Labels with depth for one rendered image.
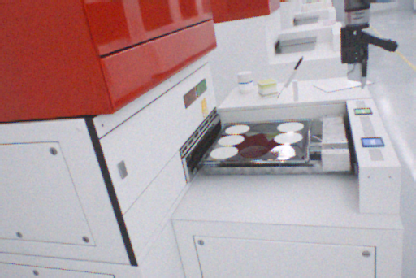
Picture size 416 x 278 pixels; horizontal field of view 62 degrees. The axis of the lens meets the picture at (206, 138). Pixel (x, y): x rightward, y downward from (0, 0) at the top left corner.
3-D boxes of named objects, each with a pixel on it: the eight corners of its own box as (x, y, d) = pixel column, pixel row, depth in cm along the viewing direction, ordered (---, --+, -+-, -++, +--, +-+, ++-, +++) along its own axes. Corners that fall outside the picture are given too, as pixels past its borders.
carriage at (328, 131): (322, 171, 108) (322, 162, 107) (322, 128, 140) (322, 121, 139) (349, 171, 106) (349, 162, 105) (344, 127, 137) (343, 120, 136)
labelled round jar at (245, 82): (238, 94, 167) (236, 75, 163) (241, 90, 173) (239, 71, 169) (253, 93, 164) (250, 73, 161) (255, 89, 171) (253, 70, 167)
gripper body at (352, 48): (340, 61, 119) (340, 25, 114) (368, 58, 116) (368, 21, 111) (341, 66, 112) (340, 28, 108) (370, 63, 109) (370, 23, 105)
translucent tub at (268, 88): (262, 98, 153) (261, 84, 150) (257, 95, 160) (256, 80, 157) (279, 95, 153) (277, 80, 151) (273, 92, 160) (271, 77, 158)
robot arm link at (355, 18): (369, 6, 109) (371, 9, 102) (369, 22, 111) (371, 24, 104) (344, 10, 112) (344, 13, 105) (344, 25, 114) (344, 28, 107)
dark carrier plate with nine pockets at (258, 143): (201, 162, 120) (201, 160, 119) (226, 125, 149) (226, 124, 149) (304, 160, 108) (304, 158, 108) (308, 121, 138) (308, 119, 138)
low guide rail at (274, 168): (204, 175, 127) (203, 167, 125) (205, 171, 128) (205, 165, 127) (351, 174, 110) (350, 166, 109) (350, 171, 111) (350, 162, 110)
